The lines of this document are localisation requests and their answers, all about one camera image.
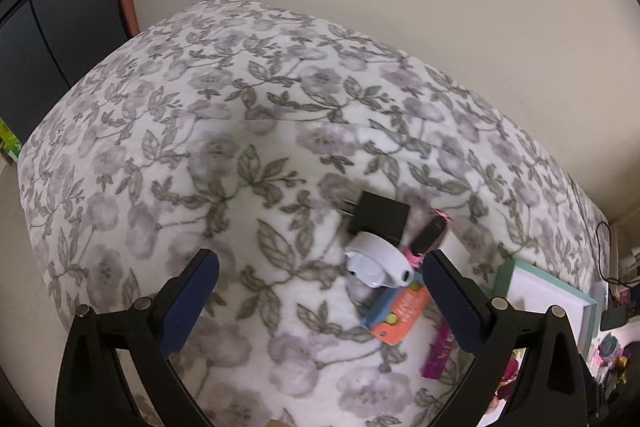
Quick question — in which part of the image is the teal white tray box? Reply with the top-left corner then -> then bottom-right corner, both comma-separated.
479,257 -> 599,427

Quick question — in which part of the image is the purple rectangular box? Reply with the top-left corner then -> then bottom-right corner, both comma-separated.
421,321 -> 454,381

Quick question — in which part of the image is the white charger cube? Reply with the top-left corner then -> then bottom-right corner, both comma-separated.
439,232 -> 471,273

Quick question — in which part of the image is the large blue orange toy box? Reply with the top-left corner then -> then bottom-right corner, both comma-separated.
360,272 -> 431,346

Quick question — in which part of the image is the pink black smart watch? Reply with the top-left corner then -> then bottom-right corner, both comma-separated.
404,209 -> 452,270

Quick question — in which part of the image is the black power adapter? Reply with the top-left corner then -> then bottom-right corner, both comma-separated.
340,191 -> 410,246

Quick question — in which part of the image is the floral grey white blanket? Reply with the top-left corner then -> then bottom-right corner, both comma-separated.
18,0 -> 610,426

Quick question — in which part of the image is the dark cabinet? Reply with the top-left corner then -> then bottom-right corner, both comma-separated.
1,0 -> 130,141

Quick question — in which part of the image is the black cable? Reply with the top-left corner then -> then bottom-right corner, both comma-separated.
594,220 -> 637,291

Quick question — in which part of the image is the white round strap device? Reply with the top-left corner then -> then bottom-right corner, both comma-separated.
345,232 -> 414,288

